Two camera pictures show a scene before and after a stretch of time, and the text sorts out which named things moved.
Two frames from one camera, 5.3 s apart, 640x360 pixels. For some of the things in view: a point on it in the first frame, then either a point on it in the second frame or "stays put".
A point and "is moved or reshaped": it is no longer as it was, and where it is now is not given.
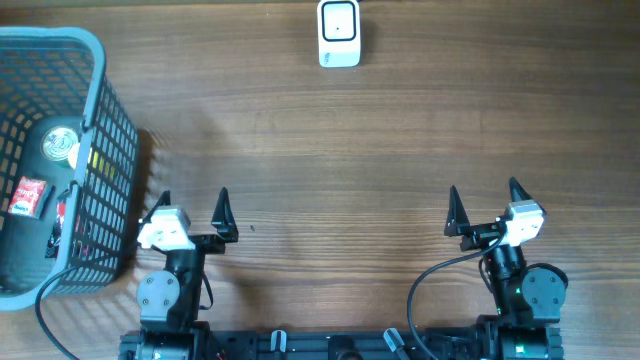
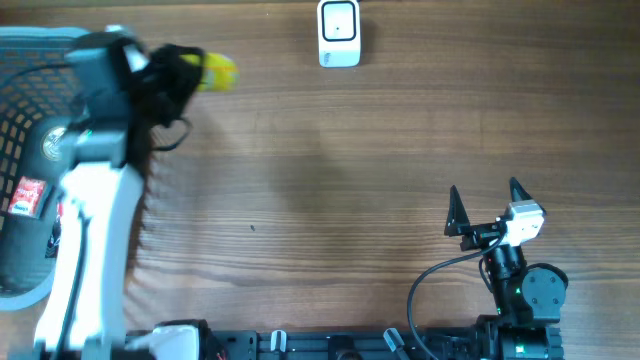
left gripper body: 207,245 → 169,89
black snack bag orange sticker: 54,239 stays put
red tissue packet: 27,198 stays put
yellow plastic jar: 97,161 is moved or reshaped
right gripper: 458,224 stays put
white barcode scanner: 339,33 stays put
